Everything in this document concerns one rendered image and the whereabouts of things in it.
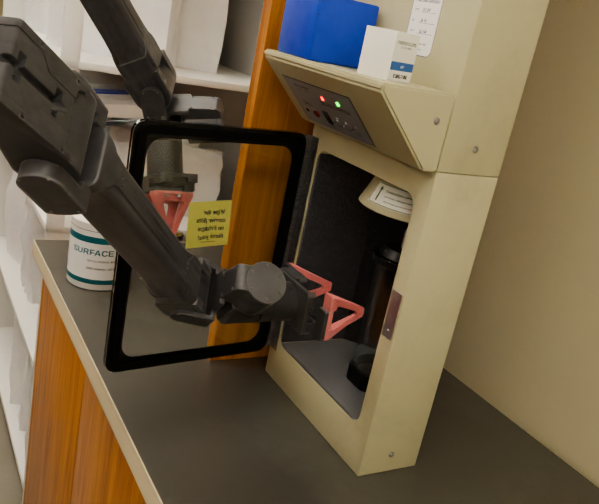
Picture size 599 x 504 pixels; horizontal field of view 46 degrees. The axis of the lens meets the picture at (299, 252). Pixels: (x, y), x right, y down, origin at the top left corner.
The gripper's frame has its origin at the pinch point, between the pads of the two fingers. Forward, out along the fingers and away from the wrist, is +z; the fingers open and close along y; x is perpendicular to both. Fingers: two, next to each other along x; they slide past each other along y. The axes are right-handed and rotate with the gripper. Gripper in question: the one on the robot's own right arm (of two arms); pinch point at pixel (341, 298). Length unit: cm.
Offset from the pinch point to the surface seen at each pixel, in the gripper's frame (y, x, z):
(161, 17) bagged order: 115, -34, 2
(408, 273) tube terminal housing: -11.4, -8.6, 2.0
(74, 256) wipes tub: 61, 16, -27
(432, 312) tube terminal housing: -11.6, -2.6, 7.8
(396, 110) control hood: -12.5, -30.1, -6.2
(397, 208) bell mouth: -2.3, -15.1, 4.9
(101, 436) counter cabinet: 27, 38, -27
